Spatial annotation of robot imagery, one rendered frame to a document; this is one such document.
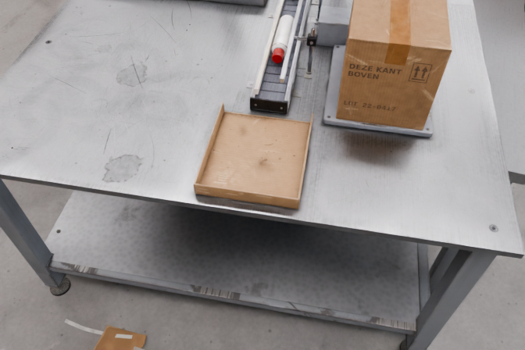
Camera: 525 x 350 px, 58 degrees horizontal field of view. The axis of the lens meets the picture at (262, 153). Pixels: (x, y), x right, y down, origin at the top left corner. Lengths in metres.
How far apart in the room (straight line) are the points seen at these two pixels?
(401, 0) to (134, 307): 1.45
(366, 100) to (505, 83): 0.52
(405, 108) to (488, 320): 1.06
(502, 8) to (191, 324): 1.65
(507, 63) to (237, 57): 0.87
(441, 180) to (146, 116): 0.83
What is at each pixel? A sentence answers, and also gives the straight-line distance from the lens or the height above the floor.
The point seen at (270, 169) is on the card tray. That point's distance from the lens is 1.23.
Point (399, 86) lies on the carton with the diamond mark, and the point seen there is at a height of 0.99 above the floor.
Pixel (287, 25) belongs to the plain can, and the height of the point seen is 0.93.
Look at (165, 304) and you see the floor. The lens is 1.98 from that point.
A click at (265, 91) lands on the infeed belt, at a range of 1.37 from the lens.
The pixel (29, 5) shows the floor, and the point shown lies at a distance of 3.79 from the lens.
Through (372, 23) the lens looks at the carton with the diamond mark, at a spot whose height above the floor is 1.12.
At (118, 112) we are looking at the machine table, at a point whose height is 0.83.
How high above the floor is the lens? 1.78
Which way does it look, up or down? 49 degrees down
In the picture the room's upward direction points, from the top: straight up
